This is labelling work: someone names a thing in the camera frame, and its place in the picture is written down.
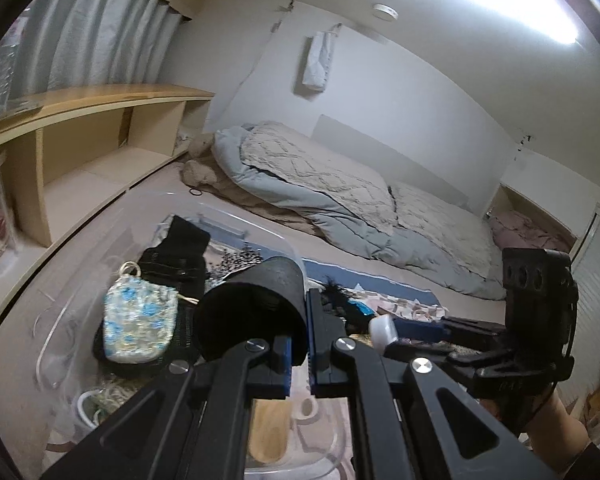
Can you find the white headboard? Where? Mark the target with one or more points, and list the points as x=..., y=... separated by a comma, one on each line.
x=405, y=160

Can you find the grey duvet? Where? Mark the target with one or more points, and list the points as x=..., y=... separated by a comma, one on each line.
x=340, y=230

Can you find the beige plush blanket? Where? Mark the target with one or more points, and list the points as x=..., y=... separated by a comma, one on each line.
x=200, y=170

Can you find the clear plastic storage box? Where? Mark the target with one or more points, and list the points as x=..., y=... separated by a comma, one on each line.
x=80, y=280

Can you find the person's right forearm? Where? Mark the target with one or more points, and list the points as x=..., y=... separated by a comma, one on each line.
x=555, y=425

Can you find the black cylindrical cup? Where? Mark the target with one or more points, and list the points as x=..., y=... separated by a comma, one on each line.
x=250, y=310

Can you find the grey curtain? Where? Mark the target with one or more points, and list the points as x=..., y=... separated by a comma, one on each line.
x=90, y=35

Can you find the wooden bedside shelf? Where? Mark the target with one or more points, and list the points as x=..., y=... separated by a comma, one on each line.
x=80, y=160

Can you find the black feather accessory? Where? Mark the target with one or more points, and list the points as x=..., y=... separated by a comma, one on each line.
x=336, y=291

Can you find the white louvre door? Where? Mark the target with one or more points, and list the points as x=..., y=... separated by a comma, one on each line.
x=597, y=280

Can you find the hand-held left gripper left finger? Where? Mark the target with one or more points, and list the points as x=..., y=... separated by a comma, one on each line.
x=280, y=360

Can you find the wooden wall cubby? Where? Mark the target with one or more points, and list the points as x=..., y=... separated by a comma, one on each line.
x=530, y=200

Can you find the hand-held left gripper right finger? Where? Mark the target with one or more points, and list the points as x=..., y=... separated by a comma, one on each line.
x=325, y=355

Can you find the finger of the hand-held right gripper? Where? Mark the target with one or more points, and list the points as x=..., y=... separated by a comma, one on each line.
x=445, y=357
x=420, y=329

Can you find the blue card tag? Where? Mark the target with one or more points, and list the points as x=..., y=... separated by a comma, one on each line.
x=363, y=313

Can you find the beige textured pillow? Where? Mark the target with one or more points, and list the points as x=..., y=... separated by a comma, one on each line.
x=305, y=170
x=440, y=225

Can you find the silver beaded tiara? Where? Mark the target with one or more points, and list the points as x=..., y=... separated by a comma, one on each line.
x=235, y=265

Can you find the pink clothes pile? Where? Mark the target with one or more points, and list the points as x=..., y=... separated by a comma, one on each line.
x=525, y=230

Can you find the wooden block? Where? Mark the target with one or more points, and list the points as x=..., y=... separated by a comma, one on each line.
x=269, y=432

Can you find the white hanging bag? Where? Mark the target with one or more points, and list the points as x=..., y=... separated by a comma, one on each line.
x=317, y=60

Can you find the round ceiling lamp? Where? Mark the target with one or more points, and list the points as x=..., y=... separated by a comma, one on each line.
x=385, y=12

